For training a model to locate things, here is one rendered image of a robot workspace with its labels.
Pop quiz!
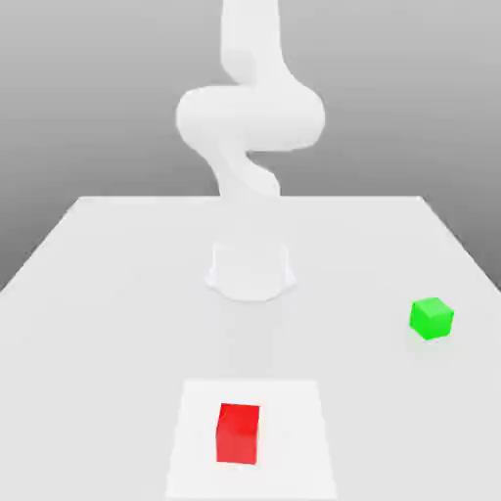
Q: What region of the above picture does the small red cube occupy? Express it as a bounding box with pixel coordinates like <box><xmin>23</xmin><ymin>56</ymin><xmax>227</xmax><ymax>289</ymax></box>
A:
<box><xmin>215</xmin><ymin>402</ymin><xmax>261</xmax><ymax>466</ymax></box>

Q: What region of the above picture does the small green cube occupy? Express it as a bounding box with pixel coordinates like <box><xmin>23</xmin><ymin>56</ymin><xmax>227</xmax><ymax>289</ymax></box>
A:
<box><xmin>408</xmin><ymin>296</ymin><xmax>456</xmax><ymax>342</ymax></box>

